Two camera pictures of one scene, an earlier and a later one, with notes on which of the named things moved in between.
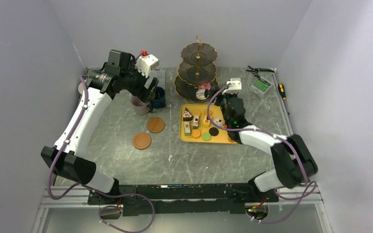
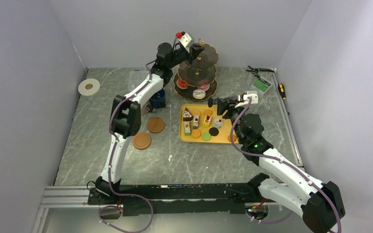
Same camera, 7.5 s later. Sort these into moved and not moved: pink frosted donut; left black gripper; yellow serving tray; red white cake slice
Moved: left black gripper
Not moved: red white cake slice; yellow serving tray; pink frosted donut
